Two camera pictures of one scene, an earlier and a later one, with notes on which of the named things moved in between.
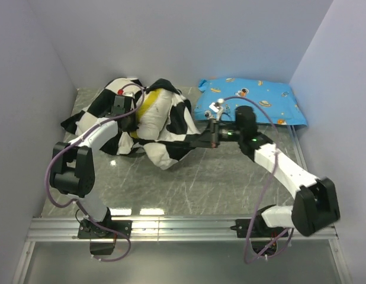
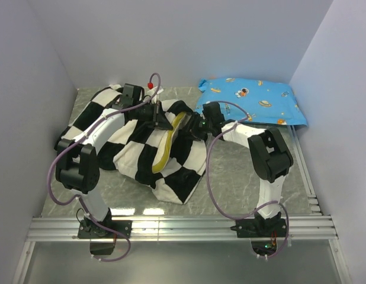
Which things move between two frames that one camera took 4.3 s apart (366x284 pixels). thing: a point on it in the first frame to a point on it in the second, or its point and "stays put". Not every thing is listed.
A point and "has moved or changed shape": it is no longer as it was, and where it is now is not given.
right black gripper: [209, 139] to [196, 118]
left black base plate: [87, 229] stays put
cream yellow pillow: [154, 108] has moved or changed shape
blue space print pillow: [275, 102] stays put
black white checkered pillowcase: [164, 118] has moved or changed shape
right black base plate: [259, 229] stays put
